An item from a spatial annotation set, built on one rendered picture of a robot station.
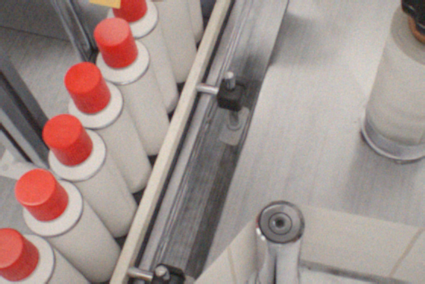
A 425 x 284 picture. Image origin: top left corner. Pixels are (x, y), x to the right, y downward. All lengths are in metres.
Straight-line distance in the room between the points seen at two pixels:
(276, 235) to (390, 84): 0.21
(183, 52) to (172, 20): 0.06
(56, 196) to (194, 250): 0.26
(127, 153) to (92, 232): 0.09
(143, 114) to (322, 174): 0.21
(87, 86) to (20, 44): 0.40
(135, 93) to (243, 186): 0.17
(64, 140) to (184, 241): 0.26
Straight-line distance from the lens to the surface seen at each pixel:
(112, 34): 0.55
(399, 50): 0.57
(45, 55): 0.89
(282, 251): 0.48
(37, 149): 0.76
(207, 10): 0.82
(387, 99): 0.63
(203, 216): 0.73
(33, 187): 0.50
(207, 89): 0.71
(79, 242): 0.56
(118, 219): 0.64
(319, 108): 0.73
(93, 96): 0.53
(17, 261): 0.48
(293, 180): 0.69
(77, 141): 0.51
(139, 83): 0.59
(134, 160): 0.64
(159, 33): 0.63
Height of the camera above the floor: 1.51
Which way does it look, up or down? 63 degrees down
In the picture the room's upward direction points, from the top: 10 degrees counter-clockwise
